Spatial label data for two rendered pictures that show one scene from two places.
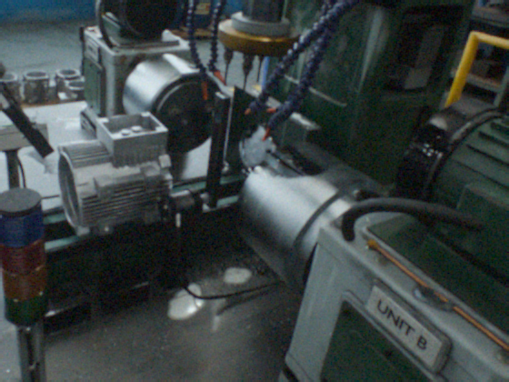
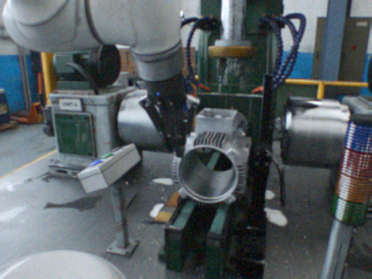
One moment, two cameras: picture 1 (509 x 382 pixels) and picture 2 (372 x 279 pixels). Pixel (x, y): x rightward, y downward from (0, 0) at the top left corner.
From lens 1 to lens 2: 0.85 m
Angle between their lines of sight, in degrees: 41
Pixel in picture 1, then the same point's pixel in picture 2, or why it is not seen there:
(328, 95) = (251, 84)
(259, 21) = (241, 39)
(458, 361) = not seen: outside the picture
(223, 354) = (319, 221)
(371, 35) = (273, 45)
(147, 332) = (287, 237)
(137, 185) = not seen: hidden behind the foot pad
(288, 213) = (330, 123)
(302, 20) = not seen: hidden behind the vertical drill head
